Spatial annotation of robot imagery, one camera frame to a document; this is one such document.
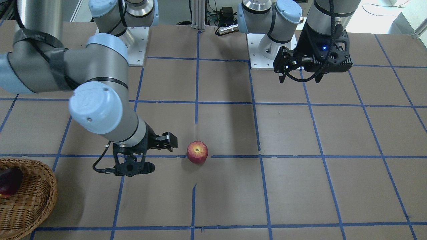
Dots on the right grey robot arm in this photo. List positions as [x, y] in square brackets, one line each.
[97, 75]

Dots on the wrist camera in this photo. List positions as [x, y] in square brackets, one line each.
[166, 141]
[284, 61]

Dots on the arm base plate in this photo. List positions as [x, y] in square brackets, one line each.
[262, 50]
[129, 47]

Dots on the dark red apple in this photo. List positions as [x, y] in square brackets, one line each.
[10, 181]

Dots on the red yellow apple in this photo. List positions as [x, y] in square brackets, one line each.
[197, 152]

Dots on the woven wicker basket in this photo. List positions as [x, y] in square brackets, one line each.
[25, 210]

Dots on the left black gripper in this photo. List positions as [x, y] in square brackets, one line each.
[307, 43]

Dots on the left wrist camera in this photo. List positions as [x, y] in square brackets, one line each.
[284, 61]

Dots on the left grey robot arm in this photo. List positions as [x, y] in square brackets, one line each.
[279, 21]

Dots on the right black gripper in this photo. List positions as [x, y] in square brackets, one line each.
[150, 137]

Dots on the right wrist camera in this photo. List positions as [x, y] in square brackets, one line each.
[166, 141]

